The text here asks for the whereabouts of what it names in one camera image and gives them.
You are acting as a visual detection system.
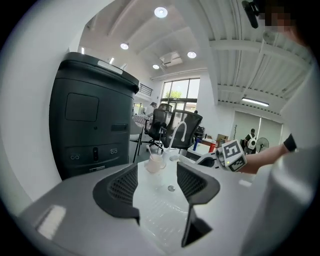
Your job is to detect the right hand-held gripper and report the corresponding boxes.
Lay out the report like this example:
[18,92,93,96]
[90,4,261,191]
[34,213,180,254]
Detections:
[194,139,248,173]

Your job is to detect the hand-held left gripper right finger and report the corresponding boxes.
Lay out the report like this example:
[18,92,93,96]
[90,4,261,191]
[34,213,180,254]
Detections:
[176,161,221,249]

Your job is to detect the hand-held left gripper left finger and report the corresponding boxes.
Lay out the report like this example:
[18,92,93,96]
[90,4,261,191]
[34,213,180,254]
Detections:
[92,162,141,227]

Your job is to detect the person's right forearm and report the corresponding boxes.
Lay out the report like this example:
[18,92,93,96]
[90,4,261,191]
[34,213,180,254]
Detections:
[239,133,298,175]

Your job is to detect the cardboard box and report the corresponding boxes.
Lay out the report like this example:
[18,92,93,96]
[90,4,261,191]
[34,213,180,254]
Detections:
[215,133,229,147]

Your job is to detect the black standing fan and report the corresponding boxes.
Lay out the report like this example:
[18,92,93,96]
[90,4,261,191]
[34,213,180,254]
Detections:
[255,136,271,154]

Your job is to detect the white sink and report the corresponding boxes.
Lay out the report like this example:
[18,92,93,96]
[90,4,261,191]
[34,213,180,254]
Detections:
[132,159,193,253]

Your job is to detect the pale pink cup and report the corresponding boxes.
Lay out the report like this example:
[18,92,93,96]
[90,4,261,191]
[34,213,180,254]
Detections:
[145,153,167,174]

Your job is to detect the black mesh office chair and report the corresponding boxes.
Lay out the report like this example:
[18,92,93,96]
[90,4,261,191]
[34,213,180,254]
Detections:
[165,108,204,151]
[145,103,174,154]

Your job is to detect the white curved faucet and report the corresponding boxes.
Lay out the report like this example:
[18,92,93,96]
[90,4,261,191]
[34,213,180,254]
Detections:
[162,121,188,161]

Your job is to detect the long tube ceiling light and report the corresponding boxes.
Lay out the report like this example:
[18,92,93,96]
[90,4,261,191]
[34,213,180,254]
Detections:
[241,97,270,106]

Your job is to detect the person's white shirt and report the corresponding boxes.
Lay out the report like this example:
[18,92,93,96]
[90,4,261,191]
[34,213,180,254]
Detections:
[238,63,318,256]

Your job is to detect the large black machine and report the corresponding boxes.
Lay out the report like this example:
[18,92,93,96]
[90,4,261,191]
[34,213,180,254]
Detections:
[48,51,140,181]

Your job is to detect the ceiling air conditioner unit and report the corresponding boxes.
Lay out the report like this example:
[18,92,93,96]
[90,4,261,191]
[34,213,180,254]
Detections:
[159,51,183,69]

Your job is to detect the wall-mounted fan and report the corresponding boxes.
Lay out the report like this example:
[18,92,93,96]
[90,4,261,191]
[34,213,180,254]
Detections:
[262,29,277,45]

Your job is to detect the black head camera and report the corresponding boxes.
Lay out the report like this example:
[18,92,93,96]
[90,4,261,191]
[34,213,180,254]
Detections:
[241,0,261,30]

